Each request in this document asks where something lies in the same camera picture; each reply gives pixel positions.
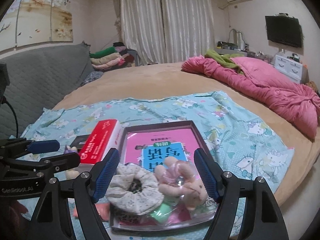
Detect blossom wall painting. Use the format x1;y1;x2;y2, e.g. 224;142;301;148
1;0;73;51

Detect folded clothes stack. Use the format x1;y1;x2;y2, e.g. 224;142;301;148
89;42;140;72

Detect red tissue pack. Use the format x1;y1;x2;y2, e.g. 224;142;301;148
79;119;123;165

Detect pink plush flower bear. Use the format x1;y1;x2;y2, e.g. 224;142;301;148
154;157;208;211

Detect purple tray with pink book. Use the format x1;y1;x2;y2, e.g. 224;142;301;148
110;121;216;232

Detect black cable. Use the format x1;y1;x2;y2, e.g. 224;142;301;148
0;96;20;139

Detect Hello Kitty blue bedsheet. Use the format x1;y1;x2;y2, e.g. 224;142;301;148
15;90;295;240

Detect black wall television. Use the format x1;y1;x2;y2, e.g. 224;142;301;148
265;16;303;48

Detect green packaged item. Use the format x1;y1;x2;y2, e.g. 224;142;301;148
150;203;172;224

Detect white curtains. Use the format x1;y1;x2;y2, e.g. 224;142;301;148
120;0;215;64

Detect white floral fabric scrunchie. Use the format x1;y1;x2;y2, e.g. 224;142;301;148
105;164;164;216

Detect cream plush toy purple bow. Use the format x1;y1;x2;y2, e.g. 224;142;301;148
64;145;80;180

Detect tan round mattress cover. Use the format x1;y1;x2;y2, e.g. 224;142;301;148
54;63;319;205

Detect green blanket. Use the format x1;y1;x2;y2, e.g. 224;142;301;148
204;49;244;75

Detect pink quilted comforter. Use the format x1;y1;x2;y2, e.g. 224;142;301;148
182;55;319;139

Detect white drawer cabinet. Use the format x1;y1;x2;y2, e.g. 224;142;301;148
273;55;307;84

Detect gray quilted headboard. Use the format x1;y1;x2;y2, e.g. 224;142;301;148
1;42;93;138

